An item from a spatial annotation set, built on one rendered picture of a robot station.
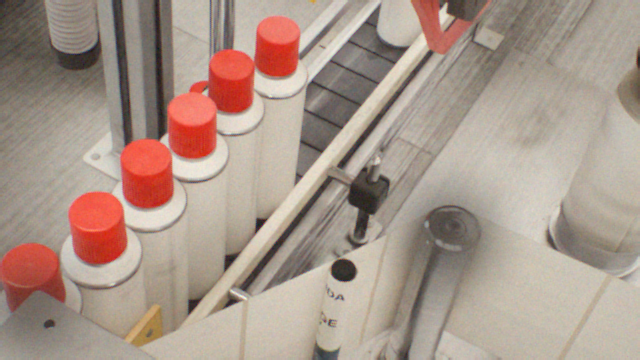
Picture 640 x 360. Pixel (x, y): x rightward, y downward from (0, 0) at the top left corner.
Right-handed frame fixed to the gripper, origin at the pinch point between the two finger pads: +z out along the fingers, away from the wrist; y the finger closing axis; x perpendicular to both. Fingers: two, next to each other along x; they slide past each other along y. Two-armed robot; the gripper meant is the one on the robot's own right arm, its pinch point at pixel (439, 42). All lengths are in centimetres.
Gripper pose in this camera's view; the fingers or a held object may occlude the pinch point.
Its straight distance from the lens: 74.2
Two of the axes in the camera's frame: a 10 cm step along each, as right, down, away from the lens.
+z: -0.9, 6.6, 7.5
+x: -8.7, -4.1, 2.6
